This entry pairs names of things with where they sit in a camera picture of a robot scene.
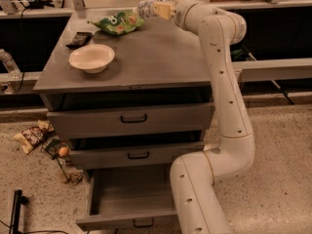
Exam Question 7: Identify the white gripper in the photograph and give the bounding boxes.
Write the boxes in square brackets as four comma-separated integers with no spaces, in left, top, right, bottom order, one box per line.
[152,0,206,33]

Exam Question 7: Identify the clear plastic water bottle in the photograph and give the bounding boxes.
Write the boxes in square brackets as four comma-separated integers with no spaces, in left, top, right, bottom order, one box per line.
[136,0,176,18]

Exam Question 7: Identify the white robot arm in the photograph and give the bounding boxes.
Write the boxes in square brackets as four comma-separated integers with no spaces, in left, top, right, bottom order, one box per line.
[152,0,254,234]

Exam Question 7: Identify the grey drawer cabinet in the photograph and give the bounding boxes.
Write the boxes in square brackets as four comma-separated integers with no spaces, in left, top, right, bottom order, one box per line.
[33,7,225,180]

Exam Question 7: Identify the grey top drawer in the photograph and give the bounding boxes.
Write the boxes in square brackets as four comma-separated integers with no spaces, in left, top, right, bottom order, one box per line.
[48,103,215,139]

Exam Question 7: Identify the grey drawer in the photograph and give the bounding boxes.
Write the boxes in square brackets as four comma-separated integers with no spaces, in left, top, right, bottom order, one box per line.
[70,141,204,170]
[48,103,215,139]
[76,164,177,231]

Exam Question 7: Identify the clear bottle at left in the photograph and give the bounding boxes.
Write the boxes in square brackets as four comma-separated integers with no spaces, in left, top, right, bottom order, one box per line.
[0,49,22,80]

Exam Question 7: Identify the grey middle drawer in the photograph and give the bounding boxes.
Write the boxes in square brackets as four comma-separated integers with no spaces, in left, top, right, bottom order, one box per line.
[70,141,204,170]

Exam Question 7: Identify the clear bottle on floor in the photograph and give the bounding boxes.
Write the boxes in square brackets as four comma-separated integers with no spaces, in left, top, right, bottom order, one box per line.
[50,159,68,183]

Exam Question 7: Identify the grey bottom drawer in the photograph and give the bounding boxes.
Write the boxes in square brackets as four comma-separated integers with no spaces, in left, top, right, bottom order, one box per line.
[76,164,177,231]

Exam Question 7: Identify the green snack bag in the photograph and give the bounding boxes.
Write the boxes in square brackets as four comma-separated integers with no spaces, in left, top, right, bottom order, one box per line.
[89,11,144,35]

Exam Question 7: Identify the white bowl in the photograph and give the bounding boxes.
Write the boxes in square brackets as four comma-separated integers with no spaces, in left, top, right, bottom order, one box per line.
[69,44,115,73]

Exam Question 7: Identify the dark snack bar wrapper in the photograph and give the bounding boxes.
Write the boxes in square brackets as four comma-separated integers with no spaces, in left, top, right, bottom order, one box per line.
[66,32,93,49]

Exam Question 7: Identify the orange ball on floor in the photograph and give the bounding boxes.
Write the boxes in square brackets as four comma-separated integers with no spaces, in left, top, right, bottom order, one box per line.
[58,147,69,157]

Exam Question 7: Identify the dark green packet on floor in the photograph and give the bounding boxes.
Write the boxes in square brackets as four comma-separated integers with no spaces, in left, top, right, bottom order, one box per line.
[41,134,69,160]

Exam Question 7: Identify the crumpled wrapper on floor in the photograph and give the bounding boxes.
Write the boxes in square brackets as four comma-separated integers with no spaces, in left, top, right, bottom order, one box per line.
[69,172,83,185]

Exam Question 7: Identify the brown snack bag on floor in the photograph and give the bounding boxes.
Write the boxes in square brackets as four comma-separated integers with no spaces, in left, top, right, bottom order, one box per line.
[14,120,54,154]

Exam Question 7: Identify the black stand on floor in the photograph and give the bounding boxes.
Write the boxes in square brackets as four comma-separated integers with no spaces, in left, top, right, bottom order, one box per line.
[9,189,29,234]

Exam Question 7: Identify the black cable at left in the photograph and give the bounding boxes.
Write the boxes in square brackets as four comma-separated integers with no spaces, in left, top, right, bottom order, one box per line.
[14,7,27,95]

